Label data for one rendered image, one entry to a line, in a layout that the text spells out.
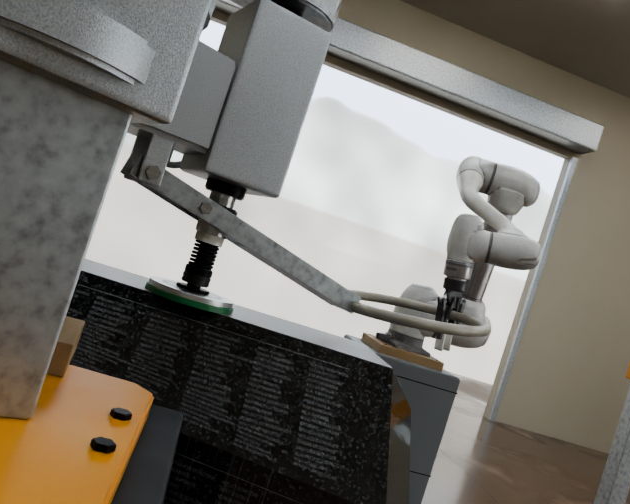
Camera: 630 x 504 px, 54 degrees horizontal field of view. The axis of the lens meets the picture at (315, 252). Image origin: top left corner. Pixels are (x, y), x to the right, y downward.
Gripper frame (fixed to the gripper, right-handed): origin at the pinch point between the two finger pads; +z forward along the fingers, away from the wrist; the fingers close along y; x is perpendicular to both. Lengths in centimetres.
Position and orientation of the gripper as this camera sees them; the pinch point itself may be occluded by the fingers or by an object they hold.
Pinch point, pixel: (443, 339)
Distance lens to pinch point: 205.2
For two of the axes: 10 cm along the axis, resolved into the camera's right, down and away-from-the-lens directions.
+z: -1.9, 9.8, 0.4
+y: -7.1, -1.1, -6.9
